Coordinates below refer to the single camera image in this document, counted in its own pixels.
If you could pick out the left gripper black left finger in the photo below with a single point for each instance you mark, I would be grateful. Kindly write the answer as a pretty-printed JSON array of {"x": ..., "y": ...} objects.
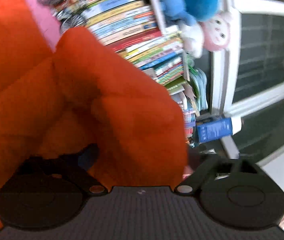
[{"x": 46, "y": 193}]

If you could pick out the blue plush toy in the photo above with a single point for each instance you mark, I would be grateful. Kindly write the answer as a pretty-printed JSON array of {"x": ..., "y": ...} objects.
[{"x": 189, "y": 12}]

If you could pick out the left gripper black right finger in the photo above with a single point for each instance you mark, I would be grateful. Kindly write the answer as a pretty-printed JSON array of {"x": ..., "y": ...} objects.
[{"x": 234, "y": 192}]

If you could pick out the miniature black bicycle model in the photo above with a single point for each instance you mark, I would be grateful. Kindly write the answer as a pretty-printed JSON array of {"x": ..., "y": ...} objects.
[{"x": 61, "y": 11}]

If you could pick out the white window frame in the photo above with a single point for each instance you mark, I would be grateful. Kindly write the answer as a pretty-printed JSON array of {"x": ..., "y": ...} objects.
[{"x": 252, "y": 73}]

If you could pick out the orange puffer jacket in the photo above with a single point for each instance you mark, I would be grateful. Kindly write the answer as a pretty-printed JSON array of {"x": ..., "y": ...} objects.
[{"x": 60, "y": 101}]

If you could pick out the blue box with white lid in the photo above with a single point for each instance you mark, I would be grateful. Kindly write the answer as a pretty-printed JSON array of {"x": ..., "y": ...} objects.
[{"x": 214, "y": 129}]

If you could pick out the pink white plush toy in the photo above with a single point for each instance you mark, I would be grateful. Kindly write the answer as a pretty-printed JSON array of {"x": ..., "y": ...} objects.
[{"x": 212, "y": 35}]

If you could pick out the row of upright books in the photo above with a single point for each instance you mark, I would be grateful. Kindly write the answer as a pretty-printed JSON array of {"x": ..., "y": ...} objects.
[{"x": 138, "y": 32}]

